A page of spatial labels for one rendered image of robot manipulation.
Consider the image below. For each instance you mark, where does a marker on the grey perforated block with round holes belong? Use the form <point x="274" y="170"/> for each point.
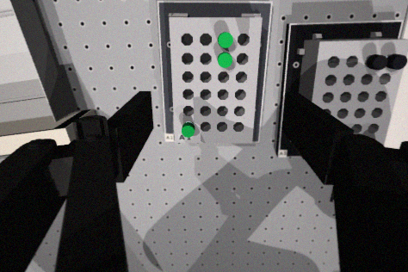
<point x="219" y="101"/>
<point x="324" y="81"/>

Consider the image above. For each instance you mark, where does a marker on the grey perforated base plate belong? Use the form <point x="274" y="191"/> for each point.
<point x="202" y="207"/>

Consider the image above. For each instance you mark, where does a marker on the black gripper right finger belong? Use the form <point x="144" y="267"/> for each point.
<point x="370" y="186"/>

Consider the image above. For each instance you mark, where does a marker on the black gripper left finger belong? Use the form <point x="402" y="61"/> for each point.
<point x="34" y="181"/>

